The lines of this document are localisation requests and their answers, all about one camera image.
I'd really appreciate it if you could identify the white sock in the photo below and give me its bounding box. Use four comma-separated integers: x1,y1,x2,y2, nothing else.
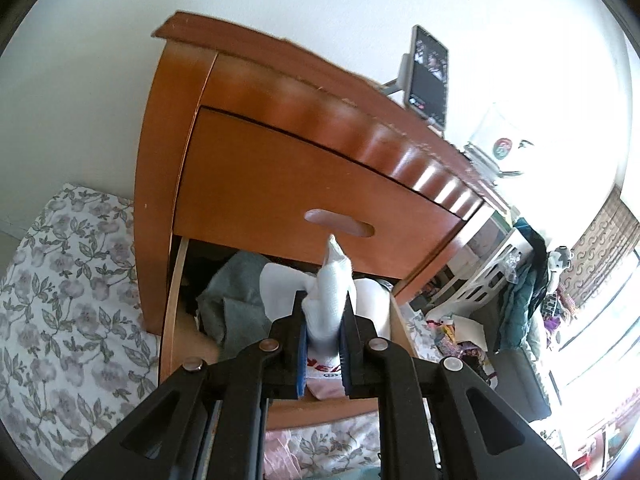
302,234,358,378

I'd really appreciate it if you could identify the grey phone stand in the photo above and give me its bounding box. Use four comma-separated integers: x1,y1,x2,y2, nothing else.
381,55,417,97

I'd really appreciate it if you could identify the grey floral blanket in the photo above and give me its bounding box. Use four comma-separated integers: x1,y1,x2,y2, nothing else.
0,184,451,480

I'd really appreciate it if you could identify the black smartphone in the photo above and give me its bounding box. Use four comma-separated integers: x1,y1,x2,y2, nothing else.
402,25,449,131

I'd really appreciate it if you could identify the pink cloth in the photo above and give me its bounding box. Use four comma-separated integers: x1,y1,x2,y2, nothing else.
264,427,321,480

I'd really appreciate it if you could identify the clear glass mug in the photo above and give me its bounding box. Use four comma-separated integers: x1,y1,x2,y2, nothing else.
464,102,537,179

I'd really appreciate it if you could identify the cream paper sheet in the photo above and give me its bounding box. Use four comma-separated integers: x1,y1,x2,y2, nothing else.
451,312,494,357

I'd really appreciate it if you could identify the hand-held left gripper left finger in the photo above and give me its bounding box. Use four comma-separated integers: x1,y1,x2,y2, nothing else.
62,290,308,480

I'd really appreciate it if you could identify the grey green cloth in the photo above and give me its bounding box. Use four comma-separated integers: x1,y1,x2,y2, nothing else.
195,251,275,361

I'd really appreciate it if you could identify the white folded cloth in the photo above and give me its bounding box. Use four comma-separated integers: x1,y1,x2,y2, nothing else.
259,262,321,322

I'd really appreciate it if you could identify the wooden nightstand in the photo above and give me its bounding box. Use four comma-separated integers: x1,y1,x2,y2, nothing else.
134,10,511,333

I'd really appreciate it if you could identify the brown patterned curtain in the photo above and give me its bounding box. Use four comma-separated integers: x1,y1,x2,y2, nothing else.
569,195,640,312

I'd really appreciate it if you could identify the white lattice shelf rack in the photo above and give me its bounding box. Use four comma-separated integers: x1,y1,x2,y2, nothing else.
425,225,532,327

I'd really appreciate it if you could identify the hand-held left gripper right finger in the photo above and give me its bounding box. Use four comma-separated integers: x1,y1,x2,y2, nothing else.
337,305,581,480

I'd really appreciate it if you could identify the husky plush toy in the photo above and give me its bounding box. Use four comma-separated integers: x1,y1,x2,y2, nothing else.
544,246,574,294

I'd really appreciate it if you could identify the grey sofa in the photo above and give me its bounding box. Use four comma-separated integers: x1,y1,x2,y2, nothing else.
494,345,557,422

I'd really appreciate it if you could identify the teal clothes pile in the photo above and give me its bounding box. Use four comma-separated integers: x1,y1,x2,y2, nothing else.
494,217,552,357

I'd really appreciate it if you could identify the white rolled cloth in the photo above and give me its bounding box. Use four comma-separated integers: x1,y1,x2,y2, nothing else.
351,279,394,347

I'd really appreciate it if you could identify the clear plastic wrap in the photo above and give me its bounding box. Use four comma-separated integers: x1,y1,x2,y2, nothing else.
499,249,522,282

